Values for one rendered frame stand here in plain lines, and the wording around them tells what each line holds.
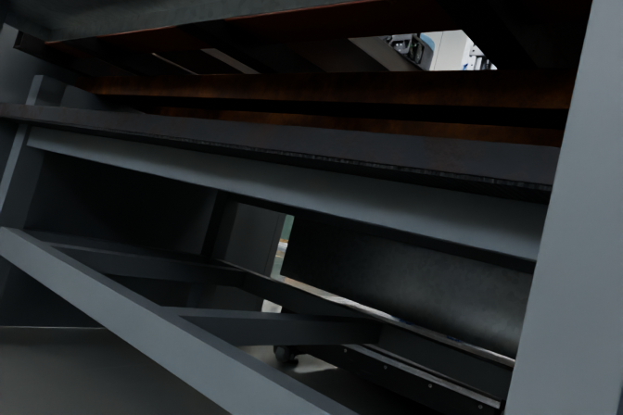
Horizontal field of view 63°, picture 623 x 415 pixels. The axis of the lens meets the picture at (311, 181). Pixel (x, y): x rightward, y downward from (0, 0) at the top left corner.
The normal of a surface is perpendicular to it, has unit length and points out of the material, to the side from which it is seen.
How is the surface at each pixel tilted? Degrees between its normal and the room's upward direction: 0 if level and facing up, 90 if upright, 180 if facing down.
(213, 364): 90
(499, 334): 90
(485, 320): 90
